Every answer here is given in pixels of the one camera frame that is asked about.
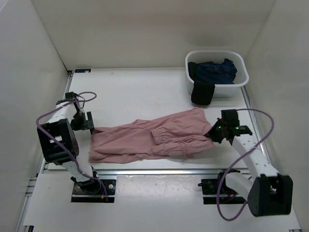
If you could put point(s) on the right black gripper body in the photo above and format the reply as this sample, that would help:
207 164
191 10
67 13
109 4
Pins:
216 132

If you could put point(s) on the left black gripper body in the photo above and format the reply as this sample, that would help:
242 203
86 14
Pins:
78 122

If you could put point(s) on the pink trousers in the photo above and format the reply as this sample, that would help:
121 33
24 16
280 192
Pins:
177 135

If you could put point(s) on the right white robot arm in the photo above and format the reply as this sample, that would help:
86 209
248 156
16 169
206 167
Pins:
267 193

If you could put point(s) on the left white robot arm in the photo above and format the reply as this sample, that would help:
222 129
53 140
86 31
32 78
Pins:
56 131

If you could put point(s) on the black garment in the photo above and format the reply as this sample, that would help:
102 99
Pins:
203 89

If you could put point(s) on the blue label sticker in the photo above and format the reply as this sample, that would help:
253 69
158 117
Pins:
82 70

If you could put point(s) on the white plastic basket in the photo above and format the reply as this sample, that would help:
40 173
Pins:
218 56

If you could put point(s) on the dark blue garment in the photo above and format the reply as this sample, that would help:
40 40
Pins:
221 73

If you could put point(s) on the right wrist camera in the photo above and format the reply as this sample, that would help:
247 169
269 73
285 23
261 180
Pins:
230 117

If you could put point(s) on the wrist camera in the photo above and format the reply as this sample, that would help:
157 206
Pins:
230 117
73 97

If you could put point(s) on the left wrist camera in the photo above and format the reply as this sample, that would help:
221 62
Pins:
73 97

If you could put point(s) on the aluminium front rail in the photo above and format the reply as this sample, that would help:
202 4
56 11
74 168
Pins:
157 171

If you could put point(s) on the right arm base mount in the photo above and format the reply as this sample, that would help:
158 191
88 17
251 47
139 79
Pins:
209 190

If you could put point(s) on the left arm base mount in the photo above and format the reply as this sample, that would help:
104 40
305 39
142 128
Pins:
92 191

